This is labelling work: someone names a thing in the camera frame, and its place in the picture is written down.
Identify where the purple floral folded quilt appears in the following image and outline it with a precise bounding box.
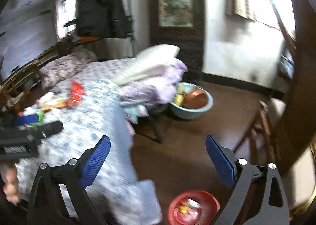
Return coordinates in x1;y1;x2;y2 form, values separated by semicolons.
120;59;188;107

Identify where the white quilted pillow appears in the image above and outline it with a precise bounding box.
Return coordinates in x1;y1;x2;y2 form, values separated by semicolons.
113;44;180;86

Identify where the pink floral folded blanket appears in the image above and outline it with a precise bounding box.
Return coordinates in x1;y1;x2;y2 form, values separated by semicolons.
40;49;98;90

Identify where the red snack bag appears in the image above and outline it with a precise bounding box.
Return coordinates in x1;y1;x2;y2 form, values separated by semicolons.
66;81;85;108

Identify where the orange green snack box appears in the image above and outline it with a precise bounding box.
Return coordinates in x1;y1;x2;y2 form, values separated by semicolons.
37;97;66;112

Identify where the black hanging jacket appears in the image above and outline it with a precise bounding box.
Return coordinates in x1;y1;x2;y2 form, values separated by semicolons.
64;0;132;39

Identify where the person's left hand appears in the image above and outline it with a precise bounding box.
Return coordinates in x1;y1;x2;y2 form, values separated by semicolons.
1;162;20;205

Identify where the copper coloured bowl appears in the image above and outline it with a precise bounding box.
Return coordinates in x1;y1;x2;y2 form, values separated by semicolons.
183;87;208;109

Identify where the wooden chair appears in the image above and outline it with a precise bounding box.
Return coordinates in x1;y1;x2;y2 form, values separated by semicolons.
232;98;286;166

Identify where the red plastic trash basket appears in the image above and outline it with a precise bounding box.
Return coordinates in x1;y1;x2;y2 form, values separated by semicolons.
168;190;221;225

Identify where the blue floral bed sheet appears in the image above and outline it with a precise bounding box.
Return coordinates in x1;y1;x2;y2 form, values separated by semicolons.
17;59;163;224

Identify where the green plastic wrapper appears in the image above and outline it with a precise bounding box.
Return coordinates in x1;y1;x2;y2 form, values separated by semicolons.
34;109;45;125

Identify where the light blue wash basin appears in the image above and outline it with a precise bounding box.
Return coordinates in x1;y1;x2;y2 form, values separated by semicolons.
170;82;214;120

